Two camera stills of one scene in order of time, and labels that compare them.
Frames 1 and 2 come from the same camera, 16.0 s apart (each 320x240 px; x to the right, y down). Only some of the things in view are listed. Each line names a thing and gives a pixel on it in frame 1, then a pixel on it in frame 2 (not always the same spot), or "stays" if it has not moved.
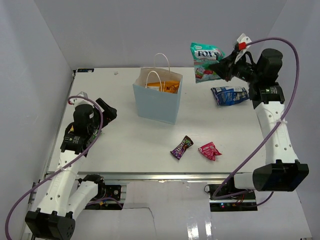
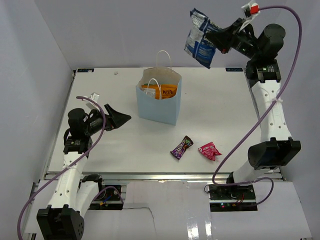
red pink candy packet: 209,150 stays
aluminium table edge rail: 161,176 stays
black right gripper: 226,67 -> 223,39
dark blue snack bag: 225,95 -> 198,45
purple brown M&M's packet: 179,150 stays
